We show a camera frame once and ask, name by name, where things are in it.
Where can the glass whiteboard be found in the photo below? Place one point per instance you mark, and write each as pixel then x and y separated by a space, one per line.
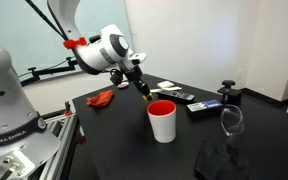
pixel 17 33

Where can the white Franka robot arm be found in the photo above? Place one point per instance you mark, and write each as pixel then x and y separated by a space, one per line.
pixel 7 110

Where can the black remote control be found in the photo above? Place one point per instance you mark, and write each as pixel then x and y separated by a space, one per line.
pixel 176 95

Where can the black box blue label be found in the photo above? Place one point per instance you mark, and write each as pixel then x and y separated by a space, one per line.
pixel 204 108

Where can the red cloth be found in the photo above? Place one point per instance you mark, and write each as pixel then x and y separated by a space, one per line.
pixel 100 99

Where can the white wall outlet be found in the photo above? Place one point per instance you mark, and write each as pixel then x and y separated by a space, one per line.
pixel 239 74

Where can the white flat piece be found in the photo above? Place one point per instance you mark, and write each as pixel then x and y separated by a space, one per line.
pixel 154 90

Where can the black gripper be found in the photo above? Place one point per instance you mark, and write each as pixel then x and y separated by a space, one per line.
pixel 132 73

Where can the black cloth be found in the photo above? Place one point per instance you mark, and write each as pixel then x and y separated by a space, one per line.
pixel 220 161

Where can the clear safety glasses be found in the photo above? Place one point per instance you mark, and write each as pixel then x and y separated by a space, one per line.
pixel 232 120

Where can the yellow block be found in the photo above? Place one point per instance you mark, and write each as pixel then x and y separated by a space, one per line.
pixel 148 97

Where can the black clamp with knob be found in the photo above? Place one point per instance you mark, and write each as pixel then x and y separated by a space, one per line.
pixel 229 93

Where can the white marker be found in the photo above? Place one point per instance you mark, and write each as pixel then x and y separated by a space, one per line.
pixel 174 88

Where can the small red white dish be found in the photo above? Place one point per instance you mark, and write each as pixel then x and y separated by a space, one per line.
pixel 123 85

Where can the aluminium frame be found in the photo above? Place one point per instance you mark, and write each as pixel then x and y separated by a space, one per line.
pixel 59 143

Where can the red black clamp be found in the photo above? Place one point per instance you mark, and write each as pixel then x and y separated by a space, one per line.
pixel 68 109

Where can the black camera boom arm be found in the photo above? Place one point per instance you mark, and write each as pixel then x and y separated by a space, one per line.
pixel 47 71

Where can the white mug red inside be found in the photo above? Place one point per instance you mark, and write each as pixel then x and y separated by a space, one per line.
pixel 163 125

